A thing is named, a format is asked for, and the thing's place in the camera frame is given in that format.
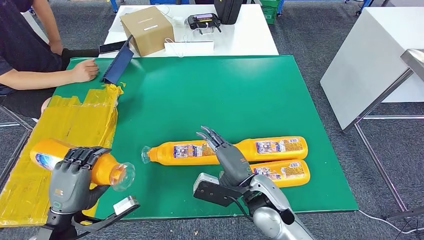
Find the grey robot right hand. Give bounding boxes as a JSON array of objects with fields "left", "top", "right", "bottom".
[{"left": 196, "top": 125, "right": 256, "bottom": 188}]

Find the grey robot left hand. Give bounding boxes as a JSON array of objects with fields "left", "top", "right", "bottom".
[{"left": 48, "top": 146, "right": 112, "bottom": 215}]

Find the person's right hand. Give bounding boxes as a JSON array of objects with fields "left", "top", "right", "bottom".
[{"left": 70, "top": 58, "right": 100, "bottom": 84}]

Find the orange bottle with clear cap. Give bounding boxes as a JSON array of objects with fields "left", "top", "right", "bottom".
[
  {"left": 248, "top": 159, "right": 311, "bottom": 189},
  {"left": 141, "top": 140, "right": 221, "bottom": 167},
  {"left": 231, "top": 136, "right": 309, "bottom": 163},
  {"left": 29, "top": 138, "right": 136, "bottom": 193}
]

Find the dark blue tablet case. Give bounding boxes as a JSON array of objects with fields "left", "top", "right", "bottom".
[{"left": 100, "top": 34, "right": 135, "bottom": 86}]

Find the black smartphone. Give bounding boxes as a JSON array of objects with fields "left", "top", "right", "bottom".
[{"left": 98, "top": 40, "right": 128, "bottom": 55}]

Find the yellow taped sheet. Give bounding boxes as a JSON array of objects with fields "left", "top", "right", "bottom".
[{"left": 0, "top": 82, "right": 125, "bottom": 228}]

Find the person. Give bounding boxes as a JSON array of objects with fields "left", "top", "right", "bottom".
[{"left": 0, "top": 0, "right": 100, "bottom": 119}]

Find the green table mat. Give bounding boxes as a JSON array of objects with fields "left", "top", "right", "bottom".
[{"left": 52, "top": 54, "right": 359, "bottom": 222}]

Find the brown cardboard box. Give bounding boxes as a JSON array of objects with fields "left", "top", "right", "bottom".
[{"left": 119, "top": 5, "right": 175, "bottom": 58}]

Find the black handheld controller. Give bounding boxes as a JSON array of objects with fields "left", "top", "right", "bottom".
[{"left": 187, "top": 12, "right": 223, "bottom": 35}]

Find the white table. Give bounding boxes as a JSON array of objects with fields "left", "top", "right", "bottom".
[{"left": 98, "top": 3, "right": 280, "bottom": 59}]

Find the black bag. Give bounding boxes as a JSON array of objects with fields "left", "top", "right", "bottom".
[{"left": 214, "top": 0, "right": 244, "bottom": 25}]

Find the green plastic crate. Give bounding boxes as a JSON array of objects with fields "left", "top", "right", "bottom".
[{"left": 259, "top": 0, "right": 281, "bottom": 25}]

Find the white tilted desk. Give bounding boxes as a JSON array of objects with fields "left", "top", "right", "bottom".
[{"left": 319, "top": 6, "right": 424, "bottom": 132}]

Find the steel table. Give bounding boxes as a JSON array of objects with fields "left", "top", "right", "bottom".
[{"left": 400, "top": 48, "right": 424, "bottom": 82}]

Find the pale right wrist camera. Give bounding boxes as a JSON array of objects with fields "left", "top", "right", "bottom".
[{"left": 193, "top": 172, "right": 248, "bottom": 208}]

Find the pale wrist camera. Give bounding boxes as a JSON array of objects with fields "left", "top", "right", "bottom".
[
  {"left": 193, "top": 172, "right": 248, "bottom": 208},
  {"left": 111, "top": 195, "right": 141, "bottom": 217}
]

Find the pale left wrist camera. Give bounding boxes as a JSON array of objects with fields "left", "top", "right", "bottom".
[{"left": 111, "top": 195, "right": 141, "bottom": 217}]

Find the thin white cable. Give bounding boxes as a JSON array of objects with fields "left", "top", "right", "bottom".
[{"left": 164, "top": 36, "right": 193, "bottom": 58}]

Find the white floor cable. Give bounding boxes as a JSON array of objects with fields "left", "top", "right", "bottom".
[{"left": 359, "top": 210, "right": 424, "bottom": 235}]

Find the grey metal desk frame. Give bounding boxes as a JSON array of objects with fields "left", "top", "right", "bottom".
[{"left": 353, "top": 114, "right": 424, "bottom": 213}]

